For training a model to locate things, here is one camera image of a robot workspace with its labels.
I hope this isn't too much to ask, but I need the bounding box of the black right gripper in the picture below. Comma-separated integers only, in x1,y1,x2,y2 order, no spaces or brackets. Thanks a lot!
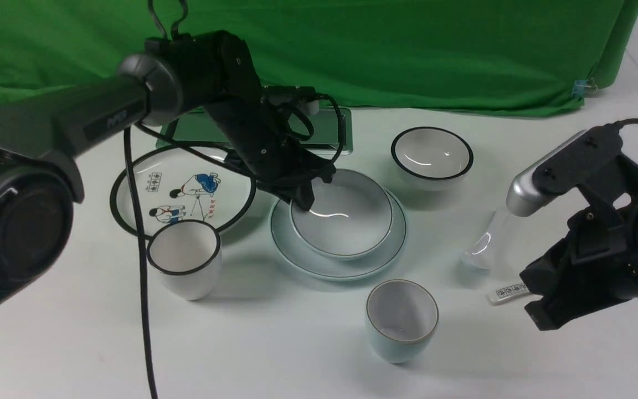
521,155,638,331

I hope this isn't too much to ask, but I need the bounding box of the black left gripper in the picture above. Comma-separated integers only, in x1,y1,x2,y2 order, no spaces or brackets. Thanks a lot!
203,88,337,211

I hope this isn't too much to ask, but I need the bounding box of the pale blue bowl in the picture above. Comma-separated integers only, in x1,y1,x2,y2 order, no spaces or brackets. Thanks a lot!
289,168,397,260

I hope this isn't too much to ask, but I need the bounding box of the pale blue ceramic spoon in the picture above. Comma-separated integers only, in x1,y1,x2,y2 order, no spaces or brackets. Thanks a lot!
460,206,512,270

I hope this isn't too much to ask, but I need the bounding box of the pale blue cup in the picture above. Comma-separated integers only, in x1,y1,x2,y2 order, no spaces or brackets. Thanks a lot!
364,279,440,364

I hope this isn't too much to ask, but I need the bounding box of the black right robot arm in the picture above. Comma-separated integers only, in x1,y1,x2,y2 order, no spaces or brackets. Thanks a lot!
521,154,638,331

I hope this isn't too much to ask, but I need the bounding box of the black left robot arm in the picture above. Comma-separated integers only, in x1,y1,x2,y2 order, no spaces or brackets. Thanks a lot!
0,30,336,304

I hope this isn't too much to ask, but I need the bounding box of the white ceramic spoon with print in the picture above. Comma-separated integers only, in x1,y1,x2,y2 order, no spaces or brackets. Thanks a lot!
486,283,532,306

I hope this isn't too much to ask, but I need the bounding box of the pale blue plate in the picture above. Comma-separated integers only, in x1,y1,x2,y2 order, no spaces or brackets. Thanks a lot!
269,189,408,283

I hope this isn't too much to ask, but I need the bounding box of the black-rimmed illustrated white plate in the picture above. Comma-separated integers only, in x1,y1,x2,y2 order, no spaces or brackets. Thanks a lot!
133,146,258,240

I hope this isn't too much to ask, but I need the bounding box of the black-rimmed white cup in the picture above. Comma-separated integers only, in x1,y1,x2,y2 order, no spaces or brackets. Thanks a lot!
147,219,223,301

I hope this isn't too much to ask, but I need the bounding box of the black-rimmed white bowl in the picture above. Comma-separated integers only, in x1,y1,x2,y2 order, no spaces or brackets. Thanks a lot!
390,126,475,192

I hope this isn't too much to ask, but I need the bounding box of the green backdrop cloth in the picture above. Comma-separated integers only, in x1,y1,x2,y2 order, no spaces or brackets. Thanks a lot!
0,1,638,117

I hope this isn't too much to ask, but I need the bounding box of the blue binder clip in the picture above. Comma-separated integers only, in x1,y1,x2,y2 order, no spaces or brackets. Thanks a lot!
570,79,599,99

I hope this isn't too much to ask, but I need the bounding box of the metal table cable hatch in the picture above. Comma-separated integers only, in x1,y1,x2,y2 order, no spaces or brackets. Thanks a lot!
160,107,353,156

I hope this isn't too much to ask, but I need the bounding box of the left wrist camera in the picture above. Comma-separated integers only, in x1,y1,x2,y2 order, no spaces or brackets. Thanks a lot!
263,85,321,115

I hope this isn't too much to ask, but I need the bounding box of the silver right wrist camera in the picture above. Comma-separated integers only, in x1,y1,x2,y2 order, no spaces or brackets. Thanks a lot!
506,126,623,217

